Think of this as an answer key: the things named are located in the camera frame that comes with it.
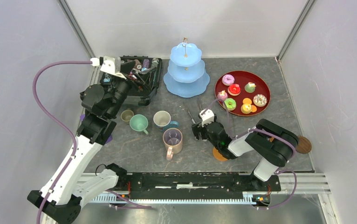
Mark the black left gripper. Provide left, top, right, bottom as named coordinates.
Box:
left=107, top=61, right=157, bottom=118

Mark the pink mousse cake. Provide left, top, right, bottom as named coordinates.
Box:
left=216, top=90, right=228, bottom=102

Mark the red frosted donut cake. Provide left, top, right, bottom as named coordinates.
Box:
left=227, top=84, right=241, bottom=96

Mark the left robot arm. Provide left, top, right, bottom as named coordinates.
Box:
left=27, top=73, right=134, bottom=224

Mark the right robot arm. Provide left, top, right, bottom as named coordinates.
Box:
left=192, top=119, right=299, bottom=190

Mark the light orange wooden coaster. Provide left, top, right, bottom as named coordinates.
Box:
left=212, top=147, right=228, bottom=161

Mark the small olive green cup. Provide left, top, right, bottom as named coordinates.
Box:
left=120, top=109, right=134, bottom=125

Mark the black poker chip case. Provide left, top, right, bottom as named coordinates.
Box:
left=99, top=56, right=163, bottom=106

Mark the yellow mousse cake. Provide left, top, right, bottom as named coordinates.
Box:
left=240, top=104, right=252, bottom=114

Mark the mint green cup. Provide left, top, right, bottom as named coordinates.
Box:
left=130, top=114, right=149, bottom=134

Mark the rose gold marble mug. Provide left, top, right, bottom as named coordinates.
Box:
left=163, top=128, right=183, bottom=161

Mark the round orange waffle cookie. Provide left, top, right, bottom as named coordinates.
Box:
left=242, top=98, right=252, bottom=105

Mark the round red serving tray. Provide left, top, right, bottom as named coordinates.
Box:
left=214, top=70, right=271, bottom=117

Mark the purple sprinkled donut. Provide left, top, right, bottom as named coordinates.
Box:
left=221, top=74, right=235, bottom=86

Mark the white chocolate drizzled donut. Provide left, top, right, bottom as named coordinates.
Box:
left=253, top=94, right=268, bottom=107

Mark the green mousse cake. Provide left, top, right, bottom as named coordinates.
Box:
left=245, top=82, right=256, bottom=93

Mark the blue three-tier cake stand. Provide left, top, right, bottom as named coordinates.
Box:
left=163, top=37, right=210, bottom=98

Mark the dark brown wooden coaster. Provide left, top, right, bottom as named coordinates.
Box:
left=296, top=136, right=312, bottom=154

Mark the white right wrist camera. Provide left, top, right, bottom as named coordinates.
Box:
left=199, top=109, right=215, bottom=127

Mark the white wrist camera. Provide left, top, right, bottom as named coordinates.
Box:
left=90, top=56, right=124, bottom=78
left=199, top=109, right=215, bottom=127

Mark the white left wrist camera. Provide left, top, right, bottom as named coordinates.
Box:
left=90, top=56, right=124, bottom=78

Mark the white mug blue handle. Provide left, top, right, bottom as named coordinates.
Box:
left=153, top=111, right=179, bottom=132

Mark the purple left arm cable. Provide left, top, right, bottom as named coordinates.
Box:
left=32, top=60, right=93, bottom=224

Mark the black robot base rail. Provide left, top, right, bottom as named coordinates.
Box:
left=73, top=172, right=330, bottom=208

